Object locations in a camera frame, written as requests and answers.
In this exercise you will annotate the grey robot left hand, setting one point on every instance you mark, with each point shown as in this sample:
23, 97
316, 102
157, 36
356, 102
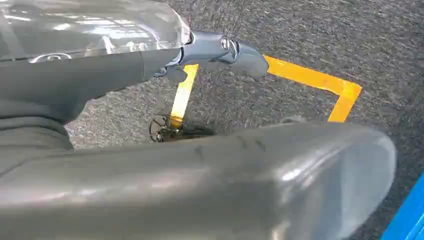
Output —
232, 185

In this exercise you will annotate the round metal part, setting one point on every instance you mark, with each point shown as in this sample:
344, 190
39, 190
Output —
159, 129

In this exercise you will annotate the yellow tape outline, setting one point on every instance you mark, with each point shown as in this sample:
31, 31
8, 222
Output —
314, 79

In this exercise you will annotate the blue plastic tray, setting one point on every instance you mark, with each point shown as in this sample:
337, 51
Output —
409, 218

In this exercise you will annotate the robot left arm ribbed sleeve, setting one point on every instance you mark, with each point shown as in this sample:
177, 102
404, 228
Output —
30, 142

